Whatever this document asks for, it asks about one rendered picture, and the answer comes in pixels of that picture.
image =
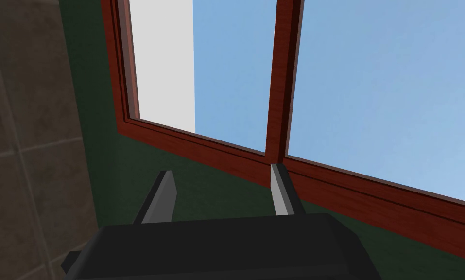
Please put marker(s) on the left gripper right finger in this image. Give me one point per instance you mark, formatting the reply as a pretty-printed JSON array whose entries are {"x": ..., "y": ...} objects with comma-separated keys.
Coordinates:
[{"x": 282, "y": 194}]

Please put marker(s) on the red-brown framed window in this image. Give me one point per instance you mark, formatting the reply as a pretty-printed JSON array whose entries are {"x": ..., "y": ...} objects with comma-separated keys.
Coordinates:
[{"x": 232, "y": 155}]

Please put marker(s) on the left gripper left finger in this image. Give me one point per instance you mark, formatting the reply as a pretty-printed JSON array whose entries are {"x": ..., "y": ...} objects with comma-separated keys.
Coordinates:
[{"x": 161, "y": 200}]

